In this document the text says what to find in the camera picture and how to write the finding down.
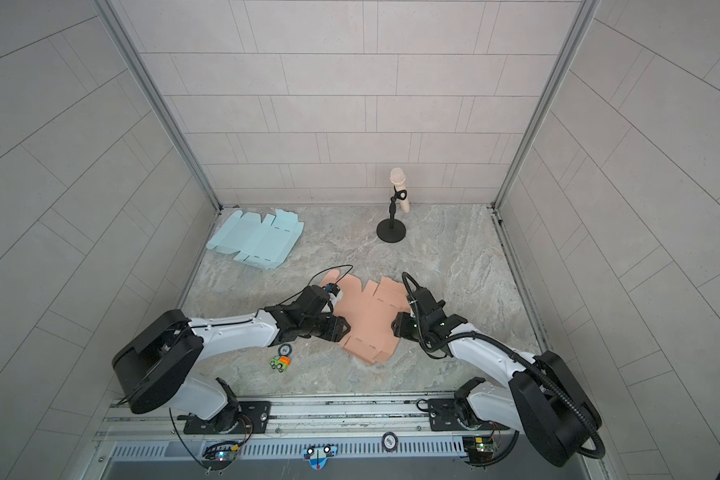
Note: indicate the small colourful toy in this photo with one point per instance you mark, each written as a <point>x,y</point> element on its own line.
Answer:
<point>280,363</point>

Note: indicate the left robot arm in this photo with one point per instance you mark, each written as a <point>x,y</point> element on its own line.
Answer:
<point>157,368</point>

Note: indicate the aluminium corner post left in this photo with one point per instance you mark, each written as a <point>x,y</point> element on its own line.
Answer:
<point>144,81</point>

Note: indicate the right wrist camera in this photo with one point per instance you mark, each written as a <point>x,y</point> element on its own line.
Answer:
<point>424,298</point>

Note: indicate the beige microphone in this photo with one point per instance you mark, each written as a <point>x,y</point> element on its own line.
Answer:
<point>398,179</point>

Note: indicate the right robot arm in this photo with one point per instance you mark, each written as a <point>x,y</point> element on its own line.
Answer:
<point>545,402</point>

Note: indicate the left green circuit board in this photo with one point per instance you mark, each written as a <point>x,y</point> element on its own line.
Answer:
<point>220,455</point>

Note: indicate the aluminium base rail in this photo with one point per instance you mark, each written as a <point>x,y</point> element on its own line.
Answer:
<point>283,427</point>

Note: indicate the round black white badge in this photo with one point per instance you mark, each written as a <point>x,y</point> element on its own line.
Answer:
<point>389,442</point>

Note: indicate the light blue flat cardboard box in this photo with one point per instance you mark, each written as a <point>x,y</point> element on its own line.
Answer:
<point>253,240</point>

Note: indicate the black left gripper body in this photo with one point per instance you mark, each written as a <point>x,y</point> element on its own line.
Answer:
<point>307,327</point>

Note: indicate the pink paper box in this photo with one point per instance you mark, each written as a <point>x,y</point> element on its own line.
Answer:
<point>370,311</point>

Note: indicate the green circuit board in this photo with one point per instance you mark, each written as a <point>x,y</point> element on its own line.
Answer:
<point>479,450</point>
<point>220,455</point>

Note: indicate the blue sticker marker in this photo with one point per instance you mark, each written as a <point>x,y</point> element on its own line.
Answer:
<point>318,456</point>

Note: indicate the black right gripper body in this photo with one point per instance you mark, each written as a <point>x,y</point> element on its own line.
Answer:
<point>411,329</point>

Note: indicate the right green circuit board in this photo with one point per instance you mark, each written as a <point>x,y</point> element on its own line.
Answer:
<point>479,450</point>

